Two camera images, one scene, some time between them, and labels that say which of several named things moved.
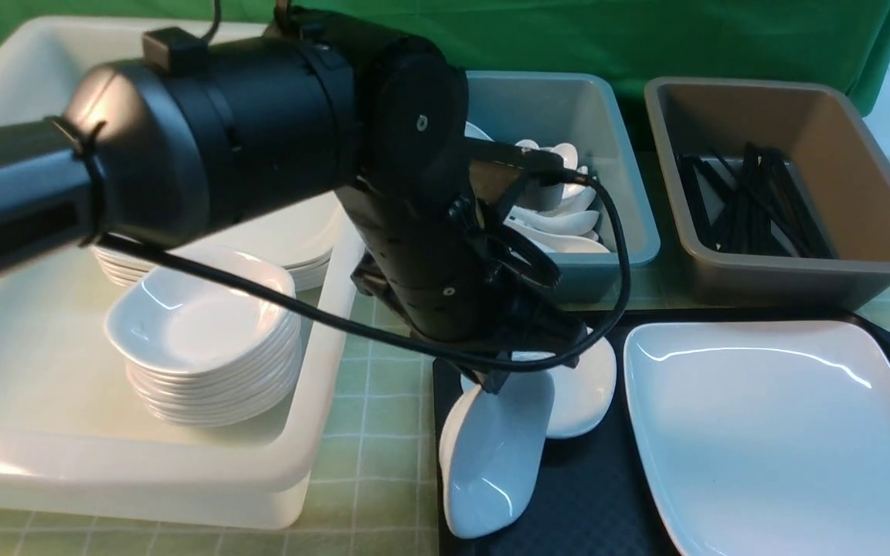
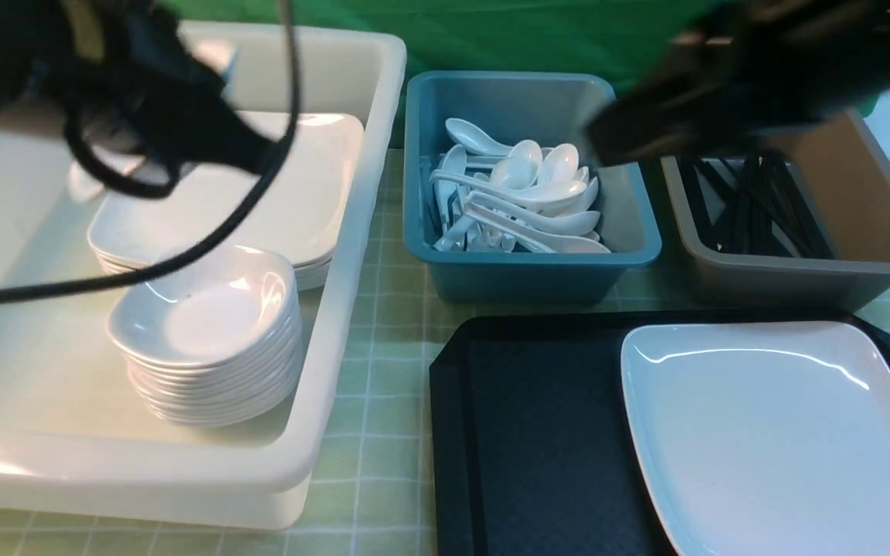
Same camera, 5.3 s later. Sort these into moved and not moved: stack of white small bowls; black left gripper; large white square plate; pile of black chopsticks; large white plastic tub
Moved: black left gripper
Not moved: stack of white small bowls; pile of black chopsticks; large white plastic tub; large white square plate
